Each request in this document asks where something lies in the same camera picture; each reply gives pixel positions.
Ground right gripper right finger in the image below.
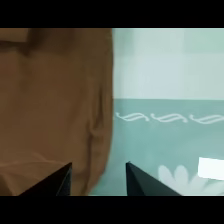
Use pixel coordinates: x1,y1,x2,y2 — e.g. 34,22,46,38
125,161,182,197

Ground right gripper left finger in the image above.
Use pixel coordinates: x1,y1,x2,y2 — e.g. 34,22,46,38
19,161,74,197

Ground brown T-shirt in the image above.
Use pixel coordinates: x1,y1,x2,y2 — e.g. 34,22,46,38
0,27,116,197

